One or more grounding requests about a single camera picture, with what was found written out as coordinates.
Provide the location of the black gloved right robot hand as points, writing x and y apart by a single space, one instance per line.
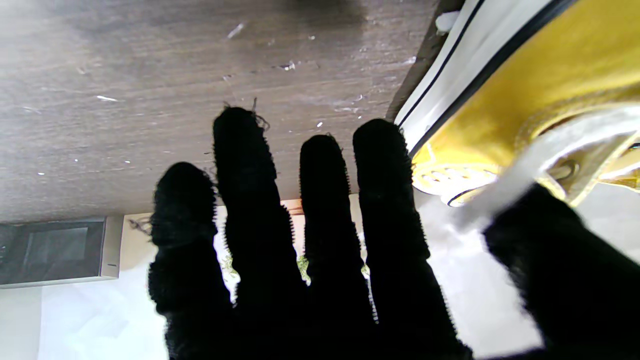
325 300

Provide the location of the white shoelace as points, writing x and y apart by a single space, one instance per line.
550 150

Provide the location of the yellow canvas sneaker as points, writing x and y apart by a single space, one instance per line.
550 65

